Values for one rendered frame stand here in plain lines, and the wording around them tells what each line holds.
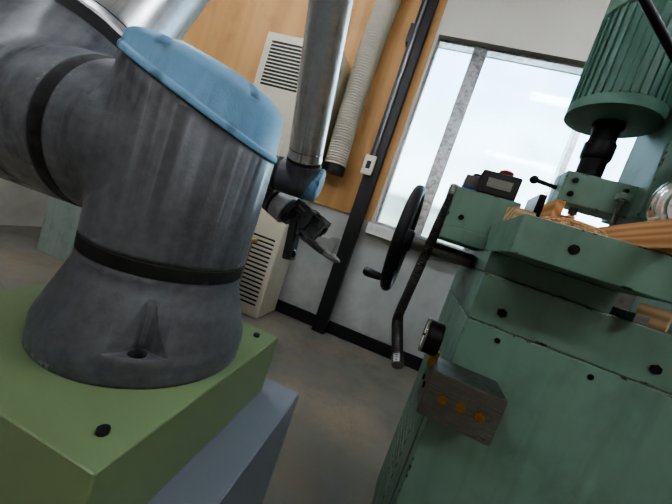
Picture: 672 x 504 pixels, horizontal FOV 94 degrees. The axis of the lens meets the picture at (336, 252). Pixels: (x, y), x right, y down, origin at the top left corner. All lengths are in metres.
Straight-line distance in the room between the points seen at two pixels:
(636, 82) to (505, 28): 1.76
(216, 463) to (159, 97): 0.32
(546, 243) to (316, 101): 0.52
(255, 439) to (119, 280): 0.22
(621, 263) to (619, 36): 0.55
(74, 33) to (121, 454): 0.36
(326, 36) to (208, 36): 2.40
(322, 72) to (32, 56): 0.49
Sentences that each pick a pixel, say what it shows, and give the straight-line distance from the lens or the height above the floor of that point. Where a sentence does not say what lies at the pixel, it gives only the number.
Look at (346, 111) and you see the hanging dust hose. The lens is 2.20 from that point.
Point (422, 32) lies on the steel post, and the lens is 2.48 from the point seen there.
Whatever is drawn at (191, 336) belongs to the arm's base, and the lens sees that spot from 0.31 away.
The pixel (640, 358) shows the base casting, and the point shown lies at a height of 0.75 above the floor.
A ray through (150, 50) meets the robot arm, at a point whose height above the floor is 0.88.
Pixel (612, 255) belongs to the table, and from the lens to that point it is 0.56.
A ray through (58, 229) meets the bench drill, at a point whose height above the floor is 0.18.
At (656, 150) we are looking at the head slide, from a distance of 0.94.
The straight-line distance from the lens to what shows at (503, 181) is 0.77.
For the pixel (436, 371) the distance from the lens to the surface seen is 0.58.
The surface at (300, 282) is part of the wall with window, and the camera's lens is 2.33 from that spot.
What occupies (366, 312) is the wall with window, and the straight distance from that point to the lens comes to 2.25.
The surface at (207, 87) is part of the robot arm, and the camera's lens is 0.28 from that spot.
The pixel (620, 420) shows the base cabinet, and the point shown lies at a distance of 0.75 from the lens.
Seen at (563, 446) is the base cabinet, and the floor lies 0.56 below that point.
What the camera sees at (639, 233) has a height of 0.92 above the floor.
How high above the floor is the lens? 0.81
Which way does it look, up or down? 6 degrees down
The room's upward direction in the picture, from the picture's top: 19 degrees clockwise
